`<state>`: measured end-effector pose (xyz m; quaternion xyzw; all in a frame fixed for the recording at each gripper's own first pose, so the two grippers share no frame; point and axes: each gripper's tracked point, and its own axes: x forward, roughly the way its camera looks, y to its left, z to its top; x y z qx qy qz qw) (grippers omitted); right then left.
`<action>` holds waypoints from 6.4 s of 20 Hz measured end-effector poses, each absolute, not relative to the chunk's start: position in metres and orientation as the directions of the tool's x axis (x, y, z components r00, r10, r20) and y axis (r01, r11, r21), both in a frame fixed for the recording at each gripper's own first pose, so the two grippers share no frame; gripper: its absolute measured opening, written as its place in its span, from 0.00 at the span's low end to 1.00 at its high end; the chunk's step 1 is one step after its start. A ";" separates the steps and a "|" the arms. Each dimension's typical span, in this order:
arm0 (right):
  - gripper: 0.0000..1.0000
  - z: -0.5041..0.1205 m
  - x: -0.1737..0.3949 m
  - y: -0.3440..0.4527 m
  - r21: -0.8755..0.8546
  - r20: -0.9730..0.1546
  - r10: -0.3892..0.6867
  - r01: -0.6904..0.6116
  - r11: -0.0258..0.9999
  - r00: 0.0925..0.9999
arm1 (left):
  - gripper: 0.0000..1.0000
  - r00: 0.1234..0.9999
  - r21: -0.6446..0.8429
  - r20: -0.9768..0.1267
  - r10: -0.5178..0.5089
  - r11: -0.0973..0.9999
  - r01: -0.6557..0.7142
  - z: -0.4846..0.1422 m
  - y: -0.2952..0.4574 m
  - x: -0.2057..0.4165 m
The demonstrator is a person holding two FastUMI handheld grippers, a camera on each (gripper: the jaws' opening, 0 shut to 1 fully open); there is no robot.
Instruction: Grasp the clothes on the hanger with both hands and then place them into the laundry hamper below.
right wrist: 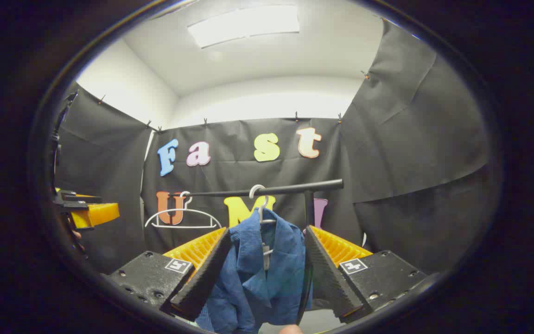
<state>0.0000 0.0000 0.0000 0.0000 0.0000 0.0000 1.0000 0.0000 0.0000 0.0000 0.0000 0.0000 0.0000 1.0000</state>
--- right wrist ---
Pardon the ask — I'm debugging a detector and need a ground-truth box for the blue knit garment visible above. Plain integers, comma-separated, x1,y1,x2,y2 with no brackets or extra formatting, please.
195,208,314,334

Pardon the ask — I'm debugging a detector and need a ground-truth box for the black clothes rack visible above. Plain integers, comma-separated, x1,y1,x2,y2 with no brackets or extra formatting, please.
169,179,344,325

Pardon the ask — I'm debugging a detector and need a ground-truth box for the black backdrop cloth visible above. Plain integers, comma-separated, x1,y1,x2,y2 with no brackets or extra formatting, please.
54,19,490,274

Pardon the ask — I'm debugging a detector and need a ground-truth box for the large ceiling light panel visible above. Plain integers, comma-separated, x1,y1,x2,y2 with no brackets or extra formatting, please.
187,5,301,49

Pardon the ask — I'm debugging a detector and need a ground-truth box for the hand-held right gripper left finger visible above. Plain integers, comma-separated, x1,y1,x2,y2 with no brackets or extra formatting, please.
104,226,233,322

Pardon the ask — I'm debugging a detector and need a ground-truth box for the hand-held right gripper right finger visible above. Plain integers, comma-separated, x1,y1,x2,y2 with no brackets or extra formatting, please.
303,225,429,324

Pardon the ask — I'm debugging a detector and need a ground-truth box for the white clothes hanger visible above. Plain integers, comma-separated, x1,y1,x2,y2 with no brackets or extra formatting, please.
248,184,278,272
145,191,222,229

